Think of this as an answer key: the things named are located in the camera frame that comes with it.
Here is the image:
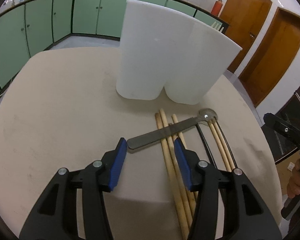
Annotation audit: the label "cream plastic fork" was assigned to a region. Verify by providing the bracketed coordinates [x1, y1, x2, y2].
[211, 22, 224, 32]

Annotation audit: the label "metal spoon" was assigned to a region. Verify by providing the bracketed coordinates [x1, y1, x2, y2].
[127, 108, 218, 151]

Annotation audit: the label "orange thermos bottle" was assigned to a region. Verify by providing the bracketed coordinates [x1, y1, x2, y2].
[211, 0, 223, 17]

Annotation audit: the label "person right hand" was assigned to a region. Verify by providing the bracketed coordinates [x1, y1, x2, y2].
[287, 159, 300, 199]

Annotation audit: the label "bamboo chopstick red handle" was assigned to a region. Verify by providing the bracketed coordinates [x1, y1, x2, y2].
[208, 121, 235, 172]

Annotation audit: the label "wooden door near counter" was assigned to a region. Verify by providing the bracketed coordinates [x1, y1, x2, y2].
[220, 0, 272, 73]

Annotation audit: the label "bamboo chopstick plain tip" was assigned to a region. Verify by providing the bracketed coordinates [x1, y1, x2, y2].
[154, 112, 191, 240]

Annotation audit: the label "black chopstick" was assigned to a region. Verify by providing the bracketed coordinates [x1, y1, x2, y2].
[196, 124, 217, 168]

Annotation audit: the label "green lower kitchen cabinets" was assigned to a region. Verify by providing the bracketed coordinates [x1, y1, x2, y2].
[0, 0, 229, 93]

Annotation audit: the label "white two-compartment utensil holder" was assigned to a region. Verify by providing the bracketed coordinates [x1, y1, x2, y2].
[116, 0, 242, 105]

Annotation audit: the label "dark chopstick red handle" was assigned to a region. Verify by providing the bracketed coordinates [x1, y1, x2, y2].
[216, 121, 238, 168]

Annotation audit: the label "bamboo chopstick red end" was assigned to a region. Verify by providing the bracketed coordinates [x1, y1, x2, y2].
[174, 131, 196, 216]

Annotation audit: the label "wooden door far right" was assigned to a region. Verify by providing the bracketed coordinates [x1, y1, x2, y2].
[239, 8, 300, 107]

